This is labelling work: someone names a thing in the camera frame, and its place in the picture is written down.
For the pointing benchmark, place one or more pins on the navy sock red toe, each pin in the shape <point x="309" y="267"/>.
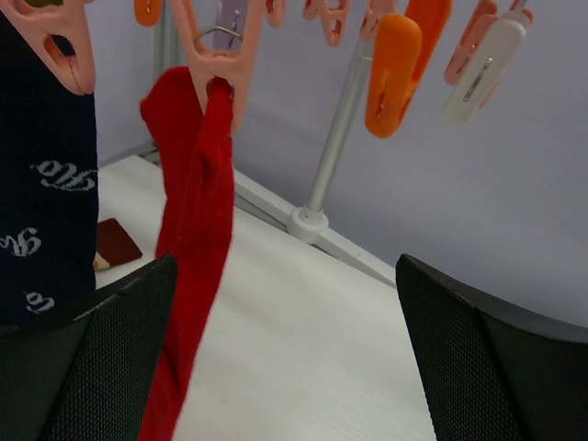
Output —
<point x="49" y="186"/>

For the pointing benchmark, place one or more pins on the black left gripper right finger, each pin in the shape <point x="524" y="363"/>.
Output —
<point x="492" y="370"/>

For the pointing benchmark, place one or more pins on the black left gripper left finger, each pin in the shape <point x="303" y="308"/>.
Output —
<point x="85" y="370"/>

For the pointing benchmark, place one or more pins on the beige striped ribbed sock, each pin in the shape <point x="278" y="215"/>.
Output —
<point x="114" y="246"/>

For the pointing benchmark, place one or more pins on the silver white clothes rack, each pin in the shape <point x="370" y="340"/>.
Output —
<point x="309" y="223"/>

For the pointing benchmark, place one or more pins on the pink round clip hanger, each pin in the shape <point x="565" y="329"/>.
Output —
<point x="394" y="44"/>

